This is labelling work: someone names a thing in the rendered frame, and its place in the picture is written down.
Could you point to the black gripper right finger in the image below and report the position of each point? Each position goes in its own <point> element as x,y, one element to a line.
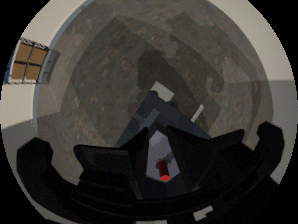
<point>195,155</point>

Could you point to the red peg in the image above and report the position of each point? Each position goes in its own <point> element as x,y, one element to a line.
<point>164,173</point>

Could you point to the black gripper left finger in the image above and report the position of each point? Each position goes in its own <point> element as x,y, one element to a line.
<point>130,160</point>

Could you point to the grey open box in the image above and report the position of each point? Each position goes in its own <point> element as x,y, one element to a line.
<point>155,108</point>

